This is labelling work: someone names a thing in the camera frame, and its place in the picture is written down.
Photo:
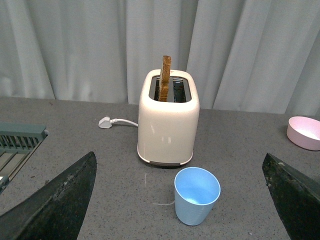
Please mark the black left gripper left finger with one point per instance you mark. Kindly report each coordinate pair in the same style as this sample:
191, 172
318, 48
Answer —
57, 210

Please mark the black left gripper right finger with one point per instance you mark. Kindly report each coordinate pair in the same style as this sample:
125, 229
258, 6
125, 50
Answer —
296, 198

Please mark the blue plastic cup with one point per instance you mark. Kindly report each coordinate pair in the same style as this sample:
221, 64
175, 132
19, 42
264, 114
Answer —
196, 190

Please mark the pink plastic bowl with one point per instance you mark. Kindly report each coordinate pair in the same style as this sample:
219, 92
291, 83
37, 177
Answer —
304, 132

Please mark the green dish rack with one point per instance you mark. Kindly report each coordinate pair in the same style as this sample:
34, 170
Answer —
18, 141

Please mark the white power plug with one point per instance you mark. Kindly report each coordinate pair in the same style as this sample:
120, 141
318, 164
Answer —
105, 123

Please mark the cream two-slot toaster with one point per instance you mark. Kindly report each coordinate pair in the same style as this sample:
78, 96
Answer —
167, 130

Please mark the grey-white curtain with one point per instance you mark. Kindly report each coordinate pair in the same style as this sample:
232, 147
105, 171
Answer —
244, 55

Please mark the brown toast slice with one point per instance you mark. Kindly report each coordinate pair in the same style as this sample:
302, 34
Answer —
164, 78

